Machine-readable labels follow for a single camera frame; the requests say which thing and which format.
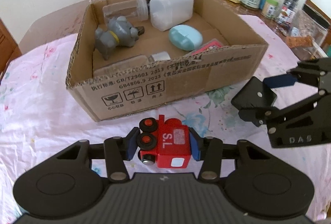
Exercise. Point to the wooden chair near right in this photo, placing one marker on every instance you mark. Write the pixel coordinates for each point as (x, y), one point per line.
(322, 25)

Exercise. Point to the red card box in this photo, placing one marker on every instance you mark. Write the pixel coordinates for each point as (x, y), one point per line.
(211, 45)

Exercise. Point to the grey toy figure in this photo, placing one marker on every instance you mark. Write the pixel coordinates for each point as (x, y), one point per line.
(119, 32)

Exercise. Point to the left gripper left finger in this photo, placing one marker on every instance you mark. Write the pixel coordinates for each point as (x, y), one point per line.
(116, 151)

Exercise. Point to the light blue round case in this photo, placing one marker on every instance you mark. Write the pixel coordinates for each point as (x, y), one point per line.
(185, 37)

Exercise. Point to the wooden chair at left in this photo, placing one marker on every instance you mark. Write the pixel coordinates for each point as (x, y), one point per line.
(9, 49)

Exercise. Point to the yellow capsule bottle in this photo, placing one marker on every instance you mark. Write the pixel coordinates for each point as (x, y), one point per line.
(142, 59)

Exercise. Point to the pink floral tablecloth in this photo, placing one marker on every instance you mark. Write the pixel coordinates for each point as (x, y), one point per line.
(39, 117)

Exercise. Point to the green lid small jar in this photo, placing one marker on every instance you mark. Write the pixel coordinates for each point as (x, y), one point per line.
(269, 8)

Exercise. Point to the red toy train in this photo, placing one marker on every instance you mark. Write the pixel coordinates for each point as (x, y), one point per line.
(164, 142)

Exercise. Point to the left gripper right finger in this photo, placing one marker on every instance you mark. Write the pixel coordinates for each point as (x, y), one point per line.
(209, 150)

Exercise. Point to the black device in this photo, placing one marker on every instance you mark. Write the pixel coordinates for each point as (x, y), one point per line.
(253, 98)

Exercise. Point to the open cardboard box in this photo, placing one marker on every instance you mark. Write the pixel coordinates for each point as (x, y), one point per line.
(154, 72)

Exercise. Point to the wooden chair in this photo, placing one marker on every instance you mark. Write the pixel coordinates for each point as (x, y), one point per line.
(322, 25)
(9, 49)

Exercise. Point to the large clear plastic jar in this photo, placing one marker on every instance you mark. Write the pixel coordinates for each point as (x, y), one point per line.
(300, 40)

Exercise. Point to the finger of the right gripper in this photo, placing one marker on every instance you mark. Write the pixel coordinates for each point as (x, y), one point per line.
(276, 82)
(315, 72)

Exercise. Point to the white plastic bottle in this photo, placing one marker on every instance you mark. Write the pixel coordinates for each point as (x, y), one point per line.
(165, 14)

